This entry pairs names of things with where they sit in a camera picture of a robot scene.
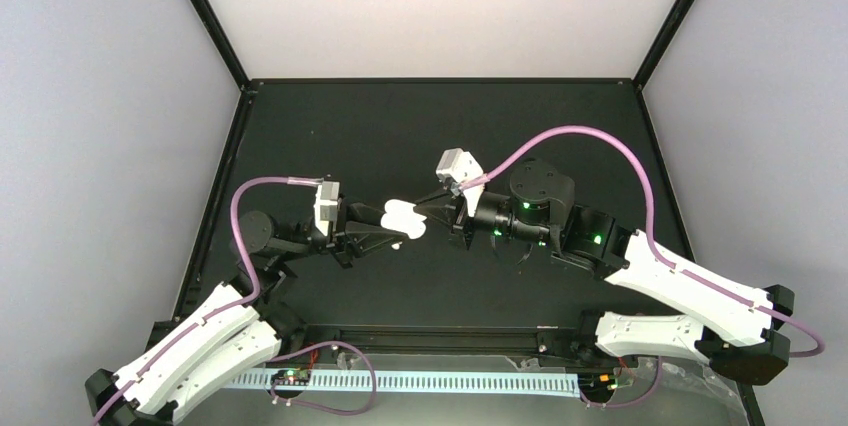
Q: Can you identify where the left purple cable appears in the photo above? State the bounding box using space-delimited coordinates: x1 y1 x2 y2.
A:
92 175 379 426

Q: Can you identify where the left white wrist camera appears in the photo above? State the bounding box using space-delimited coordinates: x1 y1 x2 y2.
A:
313 181 340 237

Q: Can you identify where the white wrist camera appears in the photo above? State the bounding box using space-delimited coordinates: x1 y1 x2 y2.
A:
313 181 340 237
435 148 485 217

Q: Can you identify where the white slotted cable duct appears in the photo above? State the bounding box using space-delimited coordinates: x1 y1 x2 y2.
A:
225 368 581 398

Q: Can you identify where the left black frame post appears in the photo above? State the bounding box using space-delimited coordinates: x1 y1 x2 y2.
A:
189 0 251 90

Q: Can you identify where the black frame post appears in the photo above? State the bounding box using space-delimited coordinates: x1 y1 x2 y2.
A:
632 0 696 91
189 0 251 90

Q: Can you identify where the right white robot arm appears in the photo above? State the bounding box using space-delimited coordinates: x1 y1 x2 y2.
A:
414 149 794 386

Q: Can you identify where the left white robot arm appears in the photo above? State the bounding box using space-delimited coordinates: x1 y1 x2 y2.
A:
85 200 426 425

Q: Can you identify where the purple cable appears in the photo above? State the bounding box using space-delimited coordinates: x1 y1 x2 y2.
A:
457 124 827 410
92 175 379 426

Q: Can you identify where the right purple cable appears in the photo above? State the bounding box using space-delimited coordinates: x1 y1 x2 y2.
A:
457 124 827 410

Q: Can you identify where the right black frame post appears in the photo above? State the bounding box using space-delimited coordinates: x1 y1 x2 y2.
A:
632 0 696 91

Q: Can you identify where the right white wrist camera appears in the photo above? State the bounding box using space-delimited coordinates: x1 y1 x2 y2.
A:
435 148 485 217

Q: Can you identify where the white earbud charging case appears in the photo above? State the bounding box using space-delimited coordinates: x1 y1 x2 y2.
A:
380 199 426 240

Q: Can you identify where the black front mounting rail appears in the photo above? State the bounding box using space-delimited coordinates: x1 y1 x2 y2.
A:
148 320 740 371

